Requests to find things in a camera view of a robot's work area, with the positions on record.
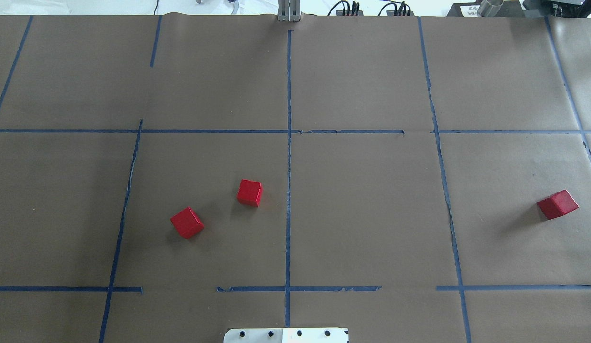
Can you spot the aluminium profile post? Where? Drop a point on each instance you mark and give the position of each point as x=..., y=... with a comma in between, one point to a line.
x=289, y=11

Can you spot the metal cup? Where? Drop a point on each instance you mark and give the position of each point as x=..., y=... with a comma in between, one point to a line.
x=489, y=8

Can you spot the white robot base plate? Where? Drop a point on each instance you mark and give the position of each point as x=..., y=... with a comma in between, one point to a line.
x=287, y=335

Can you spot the red block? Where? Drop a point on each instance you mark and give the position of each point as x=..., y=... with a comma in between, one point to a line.
x=557, y=205
x=249, y=193
x=187, y=223

